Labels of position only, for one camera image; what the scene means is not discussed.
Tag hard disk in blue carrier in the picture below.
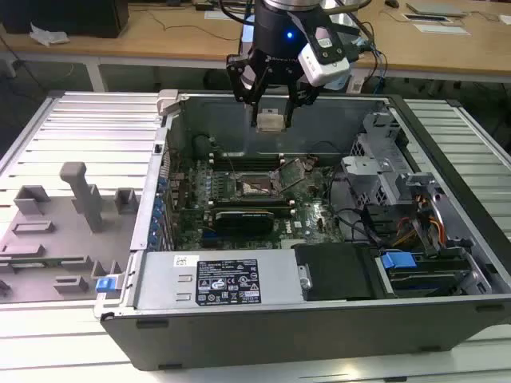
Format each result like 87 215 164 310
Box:
374 250 493 298

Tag black RAM stick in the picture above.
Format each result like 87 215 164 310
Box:
207 198 297 213

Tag black computer box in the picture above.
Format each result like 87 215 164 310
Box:
0 0 131 40

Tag wooden desk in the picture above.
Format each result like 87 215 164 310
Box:
0 0 511 85

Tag white printed paper sheet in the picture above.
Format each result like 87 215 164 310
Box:
412 22 471 38

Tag green motherboard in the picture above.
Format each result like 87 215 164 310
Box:
167 154 349 252

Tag grey parts rack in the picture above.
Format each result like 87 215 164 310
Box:
0 160 141 305

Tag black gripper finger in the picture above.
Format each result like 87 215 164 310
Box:
281 68 321 128
225 53 267 128

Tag orange and yellow wires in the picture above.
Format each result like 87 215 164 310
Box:
393 193 446 248

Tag silver metal drive cage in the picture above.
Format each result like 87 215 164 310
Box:
341 109 445 209

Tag silver power supply box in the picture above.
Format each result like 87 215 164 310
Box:
133 250 311 310

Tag black cable bundle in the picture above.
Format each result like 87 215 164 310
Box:
329 169 400 245

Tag black graphics card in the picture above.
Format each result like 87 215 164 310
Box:
214 208 277 237

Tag thin metal locking lever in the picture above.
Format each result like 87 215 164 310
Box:
243 185 287 200
224 153 243 184

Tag grey case handle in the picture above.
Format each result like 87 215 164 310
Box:
156 89 181 117

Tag silver CPU plate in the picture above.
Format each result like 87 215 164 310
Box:
256 108 287 133

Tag silver laptop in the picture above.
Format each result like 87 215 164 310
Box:
405 1 469 18

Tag black plastic shroud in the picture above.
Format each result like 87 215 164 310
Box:
292 242 377 302

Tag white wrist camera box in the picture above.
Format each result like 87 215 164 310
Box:
297 26 353 87

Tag blue cable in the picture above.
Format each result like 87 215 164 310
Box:
373 41 390 97

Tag black open PC case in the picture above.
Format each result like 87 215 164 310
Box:
93 89 511 372

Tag crumpled white paper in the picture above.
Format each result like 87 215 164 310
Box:
29 22 71 47

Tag black RAM slot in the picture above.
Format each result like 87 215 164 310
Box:
208 152 285 161
208 159 285 170

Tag metal socket cover frame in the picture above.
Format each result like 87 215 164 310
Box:
271 157 311 192

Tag CPU socket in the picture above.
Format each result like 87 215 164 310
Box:
233 170 283 200

